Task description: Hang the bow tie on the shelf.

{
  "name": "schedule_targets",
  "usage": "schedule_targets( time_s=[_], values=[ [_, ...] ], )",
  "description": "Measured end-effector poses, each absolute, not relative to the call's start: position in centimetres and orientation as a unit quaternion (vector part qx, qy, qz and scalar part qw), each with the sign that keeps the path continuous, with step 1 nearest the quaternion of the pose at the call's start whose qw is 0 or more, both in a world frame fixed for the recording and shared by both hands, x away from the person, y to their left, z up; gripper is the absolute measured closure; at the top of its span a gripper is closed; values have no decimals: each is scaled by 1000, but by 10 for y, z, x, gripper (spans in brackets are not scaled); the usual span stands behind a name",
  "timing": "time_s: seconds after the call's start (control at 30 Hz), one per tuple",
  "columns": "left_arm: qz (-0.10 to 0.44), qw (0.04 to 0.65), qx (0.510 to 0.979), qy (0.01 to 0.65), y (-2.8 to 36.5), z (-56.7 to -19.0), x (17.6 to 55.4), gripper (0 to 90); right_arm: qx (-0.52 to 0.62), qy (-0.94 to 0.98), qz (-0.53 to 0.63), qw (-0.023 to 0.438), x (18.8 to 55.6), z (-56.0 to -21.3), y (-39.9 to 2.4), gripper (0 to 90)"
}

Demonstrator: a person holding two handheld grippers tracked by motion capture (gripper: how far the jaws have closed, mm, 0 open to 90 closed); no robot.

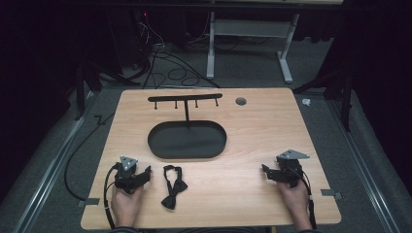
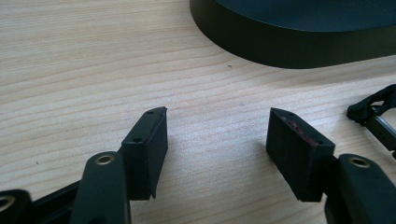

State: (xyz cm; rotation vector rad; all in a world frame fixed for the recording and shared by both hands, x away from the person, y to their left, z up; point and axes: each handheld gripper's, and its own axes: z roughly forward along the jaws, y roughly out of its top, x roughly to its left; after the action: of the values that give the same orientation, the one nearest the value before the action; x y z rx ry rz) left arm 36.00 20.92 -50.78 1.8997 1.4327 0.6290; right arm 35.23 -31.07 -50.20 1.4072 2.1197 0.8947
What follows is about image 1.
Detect person's right hand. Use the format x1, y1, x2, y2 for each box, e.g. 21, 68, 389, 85
277, 179, 314, 232

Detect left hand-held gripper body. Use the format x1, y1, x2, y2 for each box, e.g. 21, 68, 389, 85
114, 155, 147, 195

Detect person's left hand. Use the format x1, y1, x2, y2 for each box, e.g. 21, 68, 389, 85
110, 184, 145, 228

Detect grey metal floor rail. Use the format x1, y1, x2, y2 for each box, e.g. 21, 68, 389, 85
325, 96, 404, 233
12, 91, 98, 233

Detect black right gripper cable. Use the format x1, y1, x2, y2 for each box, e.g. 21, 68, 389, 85
296, 169, 318, 231

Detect tangle of black floor cables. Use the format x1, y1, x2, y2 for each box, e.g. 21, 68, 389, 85
130, 9, 224, 90

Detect black cable on floor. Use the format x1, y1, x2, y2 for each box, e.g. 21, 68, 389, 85
63, 111, 117, 202

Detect black bow tie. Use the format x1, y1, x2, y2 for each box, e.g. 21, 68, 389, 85
160, 164, 189, 211

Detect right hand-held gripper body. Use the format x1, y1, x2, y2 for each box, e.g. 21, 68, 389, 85
273, 149, 311, 189

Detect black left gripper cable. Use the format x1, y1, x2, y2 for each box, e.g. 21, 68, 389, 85
102, 162, 120, 231

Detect white metal desk frame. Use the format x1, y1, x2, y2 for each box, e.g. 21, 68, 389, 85
206, 11, 301, 85

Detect black tripod stand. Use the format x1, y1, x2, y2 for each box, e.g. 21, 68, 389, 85
66, 61, 144, 122
292, 69, 355, 133

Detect grey tape strip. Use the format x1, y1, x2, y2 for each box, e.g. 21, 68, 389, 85
320, 188, 343, 201
77, 197, 101, 209

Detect black hook rack with tray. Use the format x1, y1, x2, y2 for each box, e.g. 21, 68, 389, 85
147, 92, 228, 160

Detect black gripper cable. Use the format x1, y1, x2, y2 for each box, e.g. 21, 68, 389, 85
296, 169, 318, 231
102, 162, 120, 231

